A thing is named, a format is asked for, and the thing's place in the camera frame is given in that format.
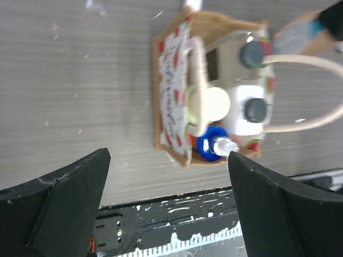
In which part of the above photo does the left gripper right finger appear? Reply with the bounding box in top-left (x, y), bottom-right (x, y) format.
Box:
top-left (228, 152), bottom-right (342, 256)

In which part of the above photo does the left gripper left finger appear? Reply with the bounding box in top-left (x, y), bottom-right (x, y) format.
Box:
top-left (1, 148), bottom-right (111, 256)

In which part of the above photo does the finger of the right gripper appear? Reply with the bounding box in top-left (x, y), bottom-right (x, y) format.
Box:
top-left (320, 1), bottom-right (343, 41)

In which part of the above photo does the clear bottle dark cap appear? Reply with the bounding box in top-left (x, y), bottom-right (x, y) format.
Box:
top-left (187, 29), bottom-right (266, 89)

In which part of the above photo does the brown canvas bag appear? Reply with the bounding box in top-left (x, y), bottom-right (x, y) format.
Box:
top-left (152, 6), bottom-right (342, 167)

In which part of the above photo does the blue spray bottle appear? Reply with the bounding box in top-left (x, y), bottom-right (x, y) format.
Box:
top-left (191, 125), bottom-right (240, 162)

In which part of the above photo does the white bottle grey cap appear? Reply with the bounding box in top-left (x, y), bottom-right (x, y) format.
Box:
top-left (222, 85), bottom-right (267, 136)

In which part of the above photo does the cream cap green bottle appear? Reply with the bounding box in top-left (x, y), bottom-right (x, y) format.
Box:
top-left (187, 85), bottom-right (230, 125)

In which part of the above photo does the aluminium front rail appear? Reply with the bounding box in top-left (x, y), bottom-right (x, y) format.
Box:
top-left (291, 168), bottom-right (342, 193)

